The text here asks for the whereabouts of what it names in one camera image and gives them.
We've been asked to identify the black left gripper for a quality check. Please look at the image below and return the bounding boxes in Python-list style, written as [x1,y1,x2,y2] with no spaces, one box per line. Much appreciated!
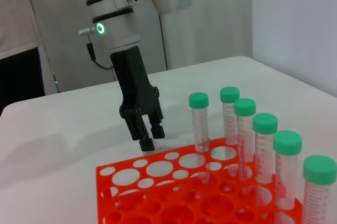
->
[110,46,166,152]

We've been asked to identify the clear test tube green cap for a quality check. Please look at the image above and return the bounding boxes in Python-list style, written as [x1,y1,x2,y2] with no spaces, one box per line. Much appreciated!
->
[272,130,303,210]
[189,92,211,186]
[302,154,337,224]
[234,98,257,181]
[252,112,279,206]
[153,139,197,151]
[220,86,242,177]

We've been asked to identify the orange test tube rack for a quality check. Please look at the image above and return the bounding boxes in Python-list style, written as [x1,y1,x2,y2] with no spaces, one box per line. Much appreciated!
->
[96,137,304,224]

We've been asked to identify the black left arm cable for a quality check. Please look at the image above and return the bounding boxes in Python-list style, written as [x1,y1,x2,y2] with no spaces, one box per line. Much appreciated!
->
[86,41,116,71]

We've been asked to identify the thin grey cable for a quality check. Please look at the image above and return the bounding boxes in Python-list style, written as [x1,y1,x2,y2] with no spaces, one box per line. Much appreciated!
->
[21,0,61,93]

